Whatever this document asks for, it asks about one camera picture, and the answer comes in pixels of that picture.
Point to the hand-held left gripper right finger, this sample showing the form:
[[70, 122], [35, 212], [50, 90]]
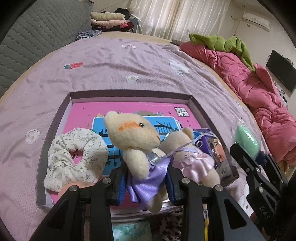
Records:
[[171, 192]]

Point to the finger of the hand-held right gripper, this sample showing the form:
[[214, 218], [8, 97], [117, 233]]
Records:
[[262, 157], [242, 160]]

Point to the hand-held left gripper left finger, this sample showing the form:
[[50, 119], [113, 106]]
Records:
[[121, 192]]

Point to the mint green sponge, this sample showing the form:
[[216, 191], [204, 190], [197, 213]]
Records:
[[245, 139]]

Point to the white purple snack packet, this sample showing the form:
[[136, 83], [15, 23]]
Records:
[[217, 150]]

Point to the beige teddy bear pink dress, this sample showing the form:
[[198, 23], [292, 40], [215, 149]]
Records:
[[180, 141]]

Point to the peach round soft puff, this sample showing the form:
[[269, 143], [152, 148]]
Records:
[[67, 188]]

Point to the beige teddy bear purple dress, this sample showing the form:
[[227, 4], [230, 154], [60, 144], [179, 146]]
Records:
[[131, 134]]

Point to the white floral scrunchie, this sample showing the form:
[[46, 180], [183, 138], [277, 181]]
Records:
[[60, 143]]

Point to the pink shallow box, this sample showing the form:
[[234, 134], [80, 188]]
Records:
[[129, 98]]

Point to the leopard print scrunchie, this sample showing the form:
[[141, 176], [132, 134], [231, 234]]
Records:
[[171, 227]]

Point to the green patterned tissue pack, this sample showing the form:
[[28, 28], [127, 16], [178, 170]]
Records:
[[131, 231]]

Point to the clear bag yellow strip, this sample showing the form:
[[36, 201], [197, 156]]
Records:
[[205, 222]]

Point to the pink picture book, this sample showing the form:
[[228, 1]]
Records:
[[92, 111]]

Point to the black television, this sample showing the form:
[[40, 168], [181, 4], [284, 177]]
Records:
[[279, 69]]

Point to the pink quilt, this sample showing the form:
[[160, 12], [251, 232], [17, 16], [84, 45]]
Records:
[[231, 69]]

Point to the green blanket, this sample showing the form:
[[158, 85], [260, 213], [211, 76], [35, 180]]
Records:
[[208, 40]]

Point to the white air conditioner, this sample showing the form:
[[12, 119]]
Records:
[[256, 19]]

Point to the white curtain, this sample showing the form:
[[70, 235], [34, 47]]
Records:
[[185, 18]]

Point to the dark floral cloth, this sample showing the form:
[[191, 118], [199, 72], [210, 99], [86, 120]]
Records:
[[87, 34]]

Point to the stack of folded clothes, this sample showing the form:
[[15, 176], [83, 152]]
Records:
[[106, 20]]

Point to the grey quilted headboard cover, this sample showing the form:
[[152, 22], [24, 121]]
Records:
[[34, 34]]

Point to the black bag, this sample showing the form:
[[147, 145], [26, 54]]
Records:
[[122, 11]]

